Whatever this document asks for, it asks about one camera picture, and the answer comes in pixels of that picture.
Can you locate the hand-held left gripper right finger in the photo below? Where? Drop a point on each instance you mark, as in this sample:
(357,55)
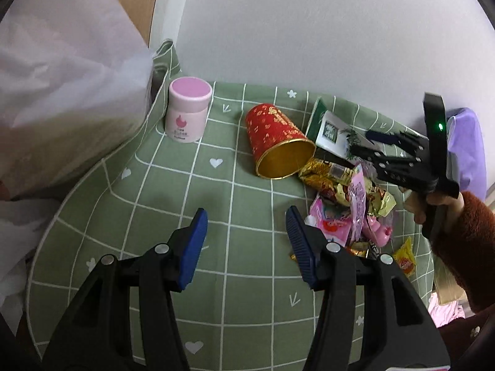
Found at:
(299,239)

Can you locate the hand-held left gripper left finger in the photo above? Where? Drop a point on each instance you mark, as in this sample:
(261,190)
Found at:
(195,239)

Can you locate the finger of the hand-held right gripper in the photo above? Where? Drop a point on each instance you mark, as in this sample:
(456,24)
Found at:
(386,168)
(402,139)

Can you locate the purple bag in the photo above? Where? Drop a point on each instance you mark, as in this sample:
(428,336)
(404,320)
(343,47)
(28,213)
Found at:
(468,150)

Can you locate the yellow snack packet red print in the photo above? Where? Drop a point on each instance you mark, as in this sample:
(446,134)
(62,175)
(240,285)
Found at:
(323,174)

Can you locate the green and white carton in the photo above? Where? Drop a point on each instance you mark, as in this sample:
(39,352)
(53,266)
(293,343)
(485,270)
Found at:
(328,131)

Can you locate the person's right forearm brown sleeve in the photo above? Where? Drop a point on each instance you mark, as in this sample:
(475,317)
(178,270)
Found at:
(470,247)

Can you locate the person's right hand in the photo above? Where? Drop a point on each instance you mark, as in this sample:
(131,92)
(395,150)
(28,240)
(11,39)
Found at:
(419,206)

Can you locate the gold crumpled wrapper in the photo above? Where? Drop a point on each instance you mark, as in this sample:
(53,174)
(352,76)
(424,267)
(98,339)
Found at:
(381,201)

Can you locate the pink cartoon packet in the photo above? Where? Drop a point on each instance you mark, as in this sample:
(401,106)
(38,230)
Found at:
(328,220)

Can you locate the pink translucent packet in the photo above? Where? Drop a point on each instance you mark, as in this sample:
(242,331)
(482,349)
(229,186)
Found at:
(359,197)

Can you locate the dark small candy wrapper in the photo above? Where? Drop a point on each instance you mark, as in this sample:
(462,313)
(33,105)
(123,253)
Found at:
(361,249)

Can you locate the pink caterpillar toy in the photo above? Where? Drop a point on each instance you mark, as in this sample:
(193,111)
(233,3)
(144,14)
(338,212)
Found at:
(379,234)

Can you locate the green checked tablecloth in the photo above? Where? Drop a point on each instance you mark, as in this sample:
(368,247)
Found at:
(154,185)

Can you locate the yellow candy wrapper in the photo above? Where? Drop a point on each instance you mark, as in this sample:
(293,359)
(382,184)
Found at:
(405,259)

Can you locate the red and gold paper cup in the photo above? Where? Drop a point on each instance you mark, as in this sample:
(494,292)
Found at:
(270,131)

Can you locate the pink round jar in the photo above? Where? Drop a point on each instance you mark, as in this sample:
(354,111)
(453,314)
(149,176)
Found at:
(185,116)

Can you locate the pink cloth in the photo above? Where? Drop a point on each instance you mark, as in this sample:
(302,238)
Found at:
(444,311)

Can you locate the white crumpled cloth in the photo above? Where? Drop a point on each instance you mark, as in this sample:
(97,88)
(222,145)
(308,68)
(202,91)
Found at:
(19,239)

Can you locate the dark red garment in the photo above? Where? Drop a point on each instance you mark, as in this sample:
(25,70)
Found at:
(468,344)

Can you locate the white plastic bag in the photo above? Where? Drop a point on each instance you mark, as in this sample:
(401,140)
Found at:
(65,85)

